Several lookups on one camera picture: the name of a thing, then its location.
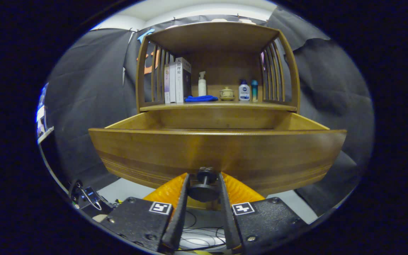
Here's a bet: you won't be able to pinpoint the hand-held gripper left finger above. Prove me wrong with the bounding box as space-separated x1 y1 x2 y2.
100 172 191 253

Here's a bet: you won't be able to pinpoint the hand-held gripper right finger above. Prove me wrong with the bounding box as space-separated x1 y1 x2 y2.
218 172 309 254

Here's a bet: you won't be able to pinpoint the wooden drawer with black knob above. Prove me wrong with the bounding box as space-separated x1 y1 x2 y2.
88 108 347 203

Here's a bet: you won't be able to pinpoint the brown wooden cabinet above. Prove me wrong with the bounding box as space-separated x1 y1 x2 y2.
136 21 301 211

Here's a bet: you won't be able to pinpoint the black electronic device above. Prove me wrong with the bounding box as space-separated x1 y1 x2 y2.
70 180 114 217

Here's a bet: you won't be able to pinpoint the blue folded cloth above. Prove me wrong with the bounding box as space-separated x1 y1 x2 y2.
185 95 219 102

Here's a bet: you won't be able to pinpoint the cream lidded tea cup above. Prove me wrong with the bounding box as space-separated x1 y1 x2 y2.
220 87 235 101

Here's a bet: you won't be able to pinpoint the white bottle with blue cap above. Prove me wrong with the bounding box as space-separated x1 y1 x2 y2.
238 80 250 102

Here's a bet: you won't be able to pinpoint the white pump bottle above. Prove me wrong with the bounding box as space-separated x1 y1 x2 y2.
198 71 207 97

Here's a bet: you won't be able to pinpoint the pale purple book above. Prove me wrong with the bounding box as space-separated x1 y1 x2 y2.
164 64 170 104

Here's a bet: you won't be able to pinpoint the thin white book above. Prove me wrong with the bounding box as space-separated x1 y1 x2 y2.
169 62 176 103

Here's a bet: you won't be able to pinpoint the white book with dark cover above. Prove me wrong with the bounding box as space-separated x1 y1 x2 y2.
175 57 192 103

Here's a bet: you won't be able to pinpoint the black floor cables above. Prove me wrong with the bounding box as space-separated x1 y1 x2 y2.
176 209 227 252

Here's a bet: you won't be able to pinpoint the white wall shelf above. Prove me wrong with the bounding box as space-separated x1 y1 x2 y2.
37 126 54 144

